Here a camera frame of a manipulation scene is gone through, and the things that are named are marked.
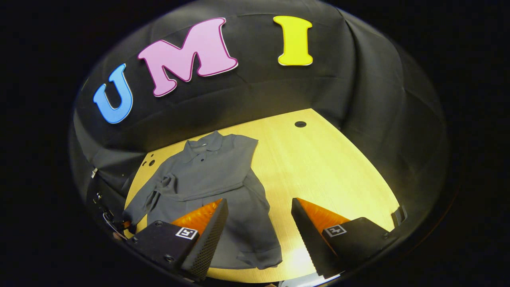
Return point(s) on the black backdrop cloth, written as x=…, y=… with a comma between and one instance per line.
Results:
x=259, y=91

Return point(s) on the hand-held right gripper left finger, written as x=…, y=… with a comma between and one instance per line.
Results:
x=209, y=243

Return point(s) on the grey long-sleeved shirt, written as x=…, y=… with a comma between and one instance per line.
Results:
x=215, y=171

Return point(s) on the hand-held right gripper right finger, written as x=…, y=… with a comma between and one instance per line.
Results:
x=308, y=239

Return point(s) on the black table edge bracket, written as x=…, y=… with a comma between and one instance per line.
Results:
x=399, y=215

